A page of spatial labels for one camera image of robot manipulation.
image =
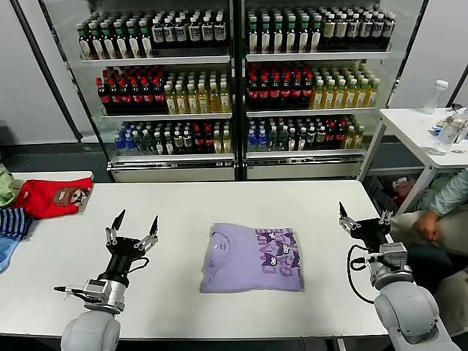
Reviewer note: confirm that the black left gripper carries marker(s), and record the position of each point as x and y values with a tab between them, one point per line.
122	256

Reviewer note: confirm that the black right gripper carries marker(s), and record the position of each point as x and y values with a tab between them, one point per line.
373	232

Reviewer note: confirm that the purple t-shirt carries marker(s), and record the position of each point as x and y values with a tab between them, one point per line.
252	259

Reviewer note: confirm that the person forearm teal sleeve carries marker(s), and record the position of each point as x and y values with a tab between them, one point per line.
453	194

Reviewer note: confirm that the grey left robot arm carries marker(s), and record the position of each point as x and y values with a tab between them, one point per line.
89	329

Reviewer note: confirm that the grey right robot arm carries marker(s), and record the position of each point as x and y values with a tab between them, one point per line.
406	311

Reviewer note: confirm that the person hand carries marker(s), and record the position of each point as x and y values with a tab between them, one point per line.
429	226

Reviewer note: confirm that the grey plastic crate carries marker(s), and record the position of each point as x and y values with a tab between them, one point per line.
380	197

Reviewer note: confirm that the khaki trouser leg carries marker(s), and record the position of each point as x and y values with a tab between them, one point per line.
455	303
406	226

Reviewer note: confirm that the red cloth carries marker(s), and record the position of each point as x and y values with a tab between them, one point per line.
404	190

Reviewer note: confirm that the beverage cooler with blue bottles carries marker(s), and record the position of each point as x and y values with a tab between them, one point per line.
164	161

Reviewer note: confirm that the dark green cloth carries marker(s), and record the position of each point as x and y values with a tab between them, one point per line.
437	184

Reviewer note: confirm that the dark chair seat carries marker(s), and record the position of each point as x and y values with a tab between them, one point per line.
428	267

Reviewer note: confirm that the beverage cooler with beige-label bottles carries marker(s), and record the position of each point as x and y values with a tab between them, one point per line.
303	161

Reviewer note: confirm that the red t-shirt with bear print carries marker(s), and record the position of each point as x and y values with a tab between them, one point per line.
44	199

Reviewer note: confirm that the white side table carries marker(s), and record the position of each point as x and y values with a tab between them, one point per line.
409	124

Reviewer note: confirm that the clear plastic water bottle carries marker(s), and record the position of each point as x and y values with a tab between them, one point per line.
444	139

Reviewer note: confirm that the small blue packet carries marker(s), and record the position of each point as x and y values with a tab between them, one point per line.
437	129

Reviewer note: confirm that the blue striped garment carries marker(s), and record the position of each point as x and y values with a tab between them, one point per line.
14	221

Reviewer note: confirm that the light blue garment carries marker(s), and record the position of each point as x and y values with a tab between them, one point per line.
7	252

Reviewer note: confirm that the light green garment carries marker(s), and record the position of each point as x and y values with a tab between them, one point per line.
5	190

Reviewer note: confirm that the tall clear bottle white cap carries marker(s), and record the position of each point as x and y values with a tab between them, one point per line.
433	98

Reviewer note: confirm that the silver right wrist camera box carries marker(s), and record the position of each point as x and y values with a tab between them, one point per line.
393	254

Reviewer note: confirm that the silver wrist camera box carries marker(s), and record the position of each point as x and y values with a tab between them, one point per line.
98	289
393	254

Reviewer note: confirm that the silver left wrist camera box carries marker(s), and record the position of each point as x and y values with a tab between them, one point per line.
98	289

